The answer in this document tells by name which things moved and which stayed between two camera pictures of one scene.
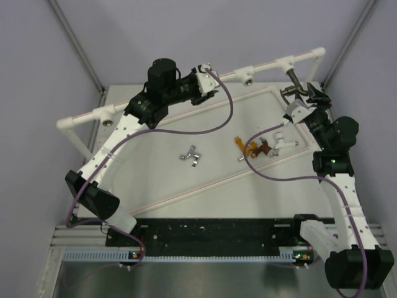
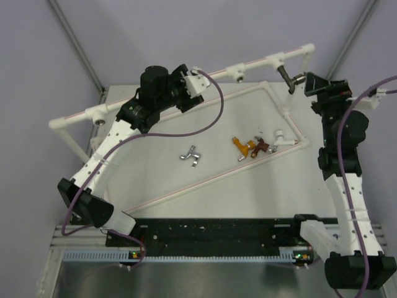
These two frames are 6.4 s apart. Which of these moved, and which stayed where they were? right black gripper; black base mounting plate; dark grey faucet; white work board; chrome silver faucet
Moved: dark grey faucet; right black gripper
Stayed: chrome silver faucet; white work board; black base mounting plate
